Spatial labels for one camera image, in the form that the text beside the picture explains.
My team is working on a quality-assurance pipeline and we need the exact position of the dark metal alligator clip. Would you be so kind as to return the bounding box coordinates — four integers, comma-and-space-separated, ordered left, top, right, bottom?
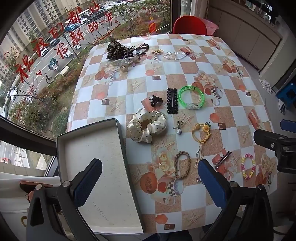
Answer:
214, 151, 232, 169

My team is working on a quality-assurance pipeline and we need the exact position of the gold scissor-shaped hair clip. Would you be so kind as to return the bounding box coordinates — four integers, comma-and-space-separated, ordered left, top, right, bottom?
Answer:
195, 145, 204, 168

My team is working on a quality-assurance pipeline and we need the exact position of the pink yellow beaded bracelet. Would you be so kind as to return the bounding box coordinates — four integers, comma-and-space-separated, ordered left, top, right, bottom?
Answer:
241, 153, 256, 180

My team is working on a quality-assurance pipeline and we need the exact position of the brown braided hair tie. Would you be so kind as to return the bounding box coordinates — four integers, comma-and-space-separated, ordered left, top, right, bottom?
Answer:
174, 151, 191, 179

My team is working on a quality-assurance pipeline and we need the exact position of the yellow flower hair tie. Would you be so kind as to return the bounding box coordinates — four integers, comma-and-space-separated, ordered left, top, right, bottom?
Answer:
191, 122, 212, 146

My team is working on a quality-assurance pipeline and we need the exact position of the silver heart charm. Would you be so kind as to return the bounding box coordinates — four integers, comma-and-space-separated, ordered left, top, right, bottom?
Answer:
173, 120, 183, 135

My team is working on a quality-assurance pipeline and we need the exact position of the green translucent bangle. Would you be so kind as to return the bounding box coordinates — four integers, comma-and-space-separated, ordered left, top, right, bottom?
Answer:
178, 85, 205, 110

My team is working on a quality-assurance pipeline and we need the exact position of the cream polka dot scrunchie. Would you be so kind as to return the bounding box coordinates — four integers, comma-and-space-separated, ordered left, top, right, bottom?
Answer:
126, 108, 167, 144

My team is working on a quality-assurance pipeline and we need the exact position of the small black claw clip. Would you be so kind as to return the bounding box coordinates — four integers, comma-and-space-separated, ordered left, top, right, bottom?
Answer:
149, 95, 163, 108

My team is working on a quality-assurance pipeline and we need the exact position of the grey-green jewelry box tray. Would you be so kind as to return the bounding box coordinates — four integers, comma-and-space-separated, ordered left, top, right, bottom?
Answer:
57, 118, 144, 235

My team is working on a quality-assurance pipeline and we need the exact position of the blue plastic stool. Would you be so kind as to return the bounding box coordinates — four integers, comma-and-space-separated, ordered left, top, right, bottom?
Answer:
276, 83, 296, 109

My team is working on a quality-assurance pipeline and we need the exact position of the brown-soled slipper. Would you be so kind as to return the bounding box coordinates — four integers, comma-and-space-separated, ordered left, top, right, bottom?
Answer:
19, 180, 53, 194

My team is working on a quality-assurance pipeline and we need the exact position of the patterned checkered tablecloth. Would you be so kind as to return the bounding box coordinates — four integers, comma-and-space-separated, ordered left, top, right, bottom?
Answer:
67, 34, 278, 233

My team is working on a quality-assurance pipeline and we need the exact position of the pink plastic basin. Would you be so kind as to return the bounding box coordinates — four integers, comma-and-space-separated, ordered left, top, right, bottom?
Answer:
201, 18, 219, 36

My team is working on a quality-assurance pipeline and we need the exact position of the leopard print scrunchie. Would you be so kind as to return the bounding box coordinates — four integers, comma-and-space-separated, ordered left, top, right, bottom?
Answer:
107, 40, 135, 60

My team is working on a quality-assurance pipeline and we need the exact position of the red plastic chair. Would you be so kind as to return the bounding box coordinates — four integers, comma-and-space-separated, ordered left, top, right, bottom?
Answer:
173, 15, 207, 35

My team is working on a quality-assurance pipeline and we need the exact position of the gold bow hair clip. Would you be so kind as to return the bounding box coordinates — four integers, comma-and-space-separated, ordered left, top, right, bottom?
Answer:
152, 49, 164, 62

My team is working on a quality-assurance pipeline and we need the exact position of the yellow umbrella handle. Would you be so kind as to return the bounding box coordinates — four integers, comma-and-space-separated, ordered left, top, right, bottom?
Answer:
21, 216, 28, 227

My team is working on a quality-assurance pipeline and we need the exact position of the clear crystal bead bracelet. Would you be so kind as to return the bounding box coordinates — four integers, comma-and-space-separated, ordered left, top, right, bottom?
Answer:
163, 51, 191, 61

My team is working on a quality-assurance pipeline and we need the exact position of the black spiral hair tie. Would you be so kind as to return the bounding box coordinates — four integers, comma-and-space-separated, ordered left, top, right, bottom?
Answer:
135, 43, 150, 55

